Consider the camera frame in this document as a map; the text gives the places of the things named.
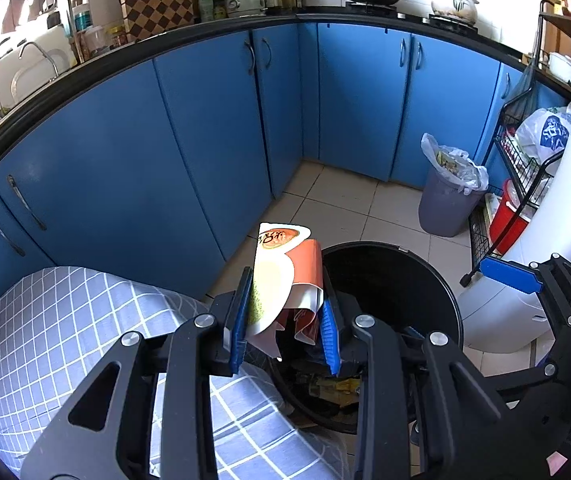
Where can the blue lower kitchen cabinets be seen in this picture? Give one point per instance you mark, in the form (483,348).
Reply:
(115,160)

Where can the grey trash bin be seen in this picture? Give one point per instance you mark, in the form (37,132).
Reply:
(445,215)

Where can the yellow lid jar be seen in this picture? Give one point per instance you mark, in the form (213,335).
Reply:
(206,5)

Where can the black kitchen countertop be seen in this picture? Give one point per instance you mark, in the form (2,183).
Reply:
(155,50)

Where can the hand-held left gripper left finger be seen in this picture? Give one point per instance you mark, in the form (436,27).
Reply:
(239,330)

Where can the person's right hand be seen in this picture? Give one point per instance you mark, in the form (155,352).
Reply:
(558,462)

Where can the clear plastic bin liner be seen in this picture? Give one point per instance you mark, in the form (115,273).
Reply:
(458,165)

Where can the small curved faucet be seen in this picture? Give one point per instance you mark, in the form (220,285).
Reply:
(40,52)

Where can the red bucket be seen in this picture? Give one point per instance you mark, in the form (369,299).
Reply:
(503,220)

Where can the large white appliance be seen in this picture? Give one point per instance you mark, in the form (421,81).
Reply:
(505,310)

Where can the white clay pot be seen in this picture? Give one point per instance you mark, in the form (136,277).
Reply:
(454,5)

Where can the gas stove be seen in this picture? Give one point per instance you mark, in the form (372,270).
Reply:
(415,14)

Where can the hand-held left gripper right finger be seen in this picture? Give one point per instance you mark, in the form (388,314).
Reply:
(329,340)

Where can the blue checked tablecloth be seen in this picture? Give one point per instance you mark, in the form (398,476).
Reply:
(65,320)

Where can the clear plastic container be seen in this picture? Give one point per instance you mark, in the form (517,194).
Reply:
(96,42)

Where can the black trash bin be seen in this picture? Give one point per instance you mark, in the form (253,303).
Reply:
(390,285)

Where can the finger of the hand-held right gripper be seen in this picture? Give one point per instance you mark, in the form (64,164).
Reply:
(535,380)
(510,275)

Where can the checkered wooden cutting board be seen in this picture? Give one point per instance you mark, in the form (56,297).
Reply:
(158,0)

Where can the white pot with lid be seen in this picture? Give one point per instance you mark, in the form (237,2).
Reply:
(568,67)

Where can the white blue printed plastic bag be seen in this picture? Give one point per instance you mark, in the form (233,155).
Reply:
(548,132)

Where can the orange and white paper carton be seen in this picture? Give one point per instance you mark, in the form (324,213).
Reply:
(285,270)

